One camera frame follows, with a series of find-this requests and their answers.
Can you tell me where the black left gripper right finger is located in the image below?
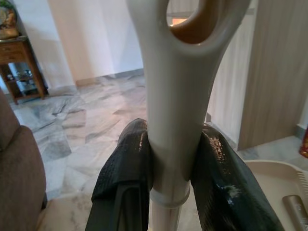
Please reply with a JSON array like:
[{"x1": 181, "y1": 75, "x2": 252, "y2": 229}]
[{"x1": 189, "y1": 123, "x2": 285, "y2": 231}]

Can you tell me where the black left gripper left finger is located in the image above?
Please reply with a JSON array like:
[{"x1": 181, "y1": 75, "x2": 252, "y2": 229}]
[{"x1": 85, "y1": 118, "x2": 155, "y2": 231}]

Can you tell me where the beige long-handled dustpan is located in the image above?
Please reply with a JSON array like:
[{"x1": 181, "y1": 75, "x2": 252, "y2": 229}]
[{"x1": 243, "y1": 160, "x2": 308, "y2": 231}]

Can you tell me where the red patterned object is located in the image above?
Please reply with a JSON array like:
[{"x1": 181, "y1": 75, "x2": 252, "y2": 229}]
[{"x1": 299, "y1": 125, "x2": 308, "y2": 158}]

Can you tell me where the brown fabric sofa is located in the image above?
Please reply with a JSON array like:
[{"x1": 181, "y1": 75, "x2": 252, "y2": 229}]
[{"x1": 0, "y1": 88, "x2": 48, "y2": 231}]

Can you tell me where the light wooden partition panel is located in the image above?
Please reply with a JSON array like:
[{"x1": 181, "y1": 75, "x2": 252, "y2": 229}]
[{"x1": 237, "y1": 0, "x2": 308, "y2": 150}]

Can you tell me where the dark wooden side table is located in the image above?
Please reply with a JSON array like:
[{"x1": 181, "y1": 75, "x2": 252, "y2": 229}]
[{"x1": 0, "y1": 35, "x2": 48, "y2": 105}]

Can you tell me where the round framed ornament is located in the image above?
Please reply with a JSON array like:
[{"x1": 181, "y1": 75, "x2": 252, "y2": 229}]
[{"x1": 0, "y1": 0, "x2": 19, "y2": 39}]

